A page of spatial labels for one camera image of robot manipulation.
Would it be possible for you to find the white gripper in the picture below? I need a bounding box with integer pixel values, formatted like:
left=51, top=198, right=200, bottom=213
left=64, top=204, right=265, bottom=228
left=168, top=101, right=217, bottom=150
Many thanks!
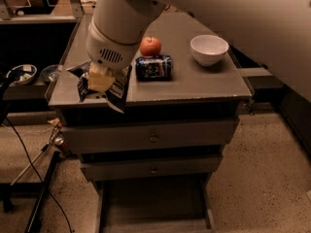
left=86, top=17, right=141, bottom=92

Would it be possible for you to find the blue chip bag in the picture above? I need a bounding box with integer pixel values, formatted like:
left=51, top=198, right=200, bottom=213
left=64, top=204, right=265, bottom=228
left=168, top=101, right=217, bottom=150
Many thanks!
left=67, top=60, right=132, bottom=114

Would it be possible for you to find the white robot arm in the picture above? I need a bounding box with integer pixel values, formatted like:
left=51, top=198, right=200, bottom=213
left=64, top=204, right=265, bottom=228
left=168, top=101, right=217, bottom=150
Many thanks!
left=86, top=0, right=311, bottom=101

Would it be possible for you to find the grey drawer cabinet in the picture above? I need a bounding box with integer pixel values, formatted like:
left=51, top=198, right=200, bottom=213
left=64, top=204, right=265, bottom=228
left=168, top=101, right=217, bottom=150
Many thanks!
left=45, top=11, right=254, bottom=233

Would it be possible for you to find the middle grey drawer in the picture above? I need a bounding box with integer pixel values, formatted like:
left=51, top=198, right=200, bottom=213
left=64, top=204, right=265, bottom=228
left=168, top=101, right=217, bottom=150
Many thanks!
left=81, top=154, right=222, bottom=182

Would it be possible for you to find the top grey drawer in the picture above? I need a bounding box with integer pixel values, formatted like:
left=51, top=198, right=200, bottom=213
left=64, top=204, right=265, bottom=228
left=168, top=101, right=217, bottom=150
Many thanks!
left=62, top=118, right=239, bottom=154

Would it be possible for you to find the open bottom grey drawer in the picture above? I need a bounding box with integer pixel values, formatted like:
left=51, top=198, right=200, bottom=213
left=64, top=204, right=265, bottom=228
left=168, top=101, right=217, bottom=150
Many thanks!
left=94, top=175, right=217, bottom=233

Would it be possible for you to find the clear glass bowl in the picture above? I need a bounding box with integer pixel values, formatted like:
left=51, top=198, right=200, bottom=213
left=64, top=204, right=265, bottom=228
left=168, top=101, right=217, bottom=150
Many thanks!
left=40, top=64, right=62, bottom=83

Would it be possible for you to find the blue soda can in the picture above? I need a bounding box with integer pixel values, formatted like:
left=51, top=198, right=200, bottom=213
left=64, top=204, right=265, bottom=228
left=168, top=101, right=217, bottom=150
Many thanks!
left=135, top=54, right=173, bottom=81

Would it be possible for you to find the red apple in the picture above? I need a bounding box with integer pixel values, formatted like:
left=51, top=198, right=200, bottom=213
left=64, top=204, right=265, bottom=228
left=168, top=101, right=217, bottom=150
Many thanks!
left=139, top=36, right=161, bottom=56

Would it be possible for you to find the metal rod tool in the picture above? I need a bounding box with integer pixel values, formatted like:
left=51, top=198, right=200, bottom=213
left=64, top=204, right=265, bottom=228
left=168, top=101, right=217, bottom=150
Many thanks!
left=10, top=135, right=60, bottom=186

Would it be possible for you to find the bowl with small items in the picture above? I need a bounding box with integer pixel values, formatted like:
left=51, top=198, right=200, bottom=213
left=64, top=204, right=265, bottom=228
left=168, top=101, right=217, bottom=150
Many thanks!
left=6, top=64, right=37, bottom=85

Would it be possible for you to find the white ceramic bowl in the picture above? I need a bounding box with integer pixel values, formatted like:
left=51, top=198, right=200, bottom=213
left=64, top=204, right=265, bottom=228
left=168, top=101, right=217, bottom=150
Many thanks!
left=190, top=35, right=229, bottom=66

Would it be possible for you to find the black stand base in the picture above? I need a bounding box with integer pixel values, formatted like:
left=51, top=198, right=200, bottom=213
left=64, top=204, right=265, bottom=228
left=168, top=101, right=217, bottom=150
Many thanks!
left=0, top=151, right=60, bottom=233

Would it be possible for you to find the black floor cable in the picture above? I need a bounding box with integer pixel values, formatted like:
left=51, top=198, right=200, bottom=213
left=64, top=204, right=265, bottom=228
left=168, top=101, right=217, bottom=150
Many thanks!
left=4, top=115, right=76, bottom=233

